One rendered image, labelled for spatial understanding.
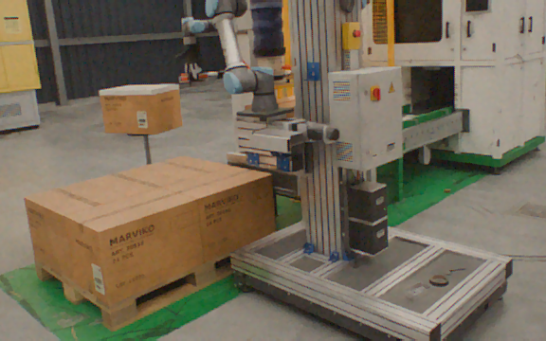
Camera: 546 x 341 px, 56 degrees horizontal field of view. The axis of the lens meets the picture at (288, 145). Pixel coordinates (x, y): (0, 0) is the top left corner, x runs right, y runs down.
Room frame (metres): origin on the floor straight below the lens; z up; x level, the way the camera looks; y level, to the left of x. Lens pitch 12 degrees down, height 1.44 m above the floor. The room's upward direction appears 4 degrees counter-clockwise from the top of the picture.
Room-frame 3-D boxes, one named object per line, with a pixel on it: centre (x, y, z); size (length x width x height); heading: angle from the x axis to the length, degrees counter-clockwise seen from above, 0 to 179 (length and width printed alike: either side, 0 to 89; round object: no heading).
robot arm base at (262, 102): (2.73, 0.11, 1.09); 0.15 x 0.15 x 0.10
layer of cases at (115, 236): (3.16, 0.89, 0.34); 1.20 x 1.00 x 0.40; 135
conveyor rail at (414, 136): (4.04, -0.86, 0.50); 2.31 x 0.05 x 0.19; 135
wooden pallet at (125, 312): (3.16, 0.89, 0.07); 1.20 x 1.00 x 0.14; 135
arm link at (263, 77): (2.73, 0.12, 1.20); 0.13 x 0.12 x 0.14; 122
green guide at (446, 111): (4.33, -1.07, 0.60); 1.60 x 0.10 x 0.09; 135
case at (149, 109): (4.83, 1.35, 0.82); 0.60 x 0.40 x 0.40; 66
